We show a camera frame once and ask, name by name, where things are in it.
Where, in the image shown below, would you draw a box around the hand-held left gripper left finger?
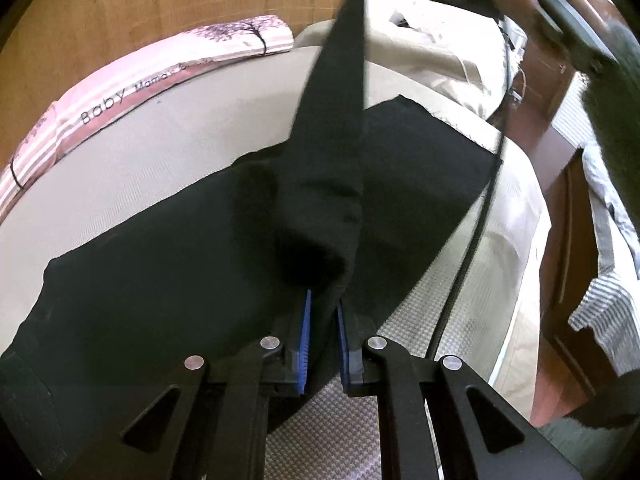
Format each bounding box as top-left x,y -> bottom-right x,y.
97,287 -> 314,480

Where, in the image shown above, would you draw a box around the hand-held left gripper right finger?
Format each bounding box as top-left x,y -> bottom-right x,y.
336,300 -> 587,480

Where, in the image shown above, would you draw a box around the black pants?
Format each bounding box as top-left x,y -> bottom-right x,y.
0,0 -> 502,480

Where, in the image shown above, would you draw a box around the beige blanket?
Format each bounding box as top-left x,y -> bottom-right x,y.
364,0 -> 522,122

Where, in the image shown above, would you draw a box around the wooden cabinet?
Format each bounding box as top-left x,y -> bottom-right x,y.
517,30 -> 618,428

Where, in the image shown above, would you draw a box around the beige textured mattress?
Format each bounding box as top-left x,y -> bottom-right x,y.
0,19 -> 552,480

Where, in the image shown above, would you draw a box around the person's grey sweater torso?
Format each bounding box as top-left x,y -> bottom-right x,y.
540,370 -> 640,480

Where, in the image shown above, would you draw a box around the grey striped cloth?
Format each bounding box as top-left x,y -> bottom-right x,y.
567,142 -> 640,377

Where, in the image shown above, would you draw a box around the pink striped bed bumper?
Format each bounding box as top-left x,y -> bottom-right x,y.
0,14 -> 294,213

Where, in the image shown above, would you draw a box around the black cable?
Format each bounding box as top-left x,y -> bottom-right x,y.
425,10 -> 519,359

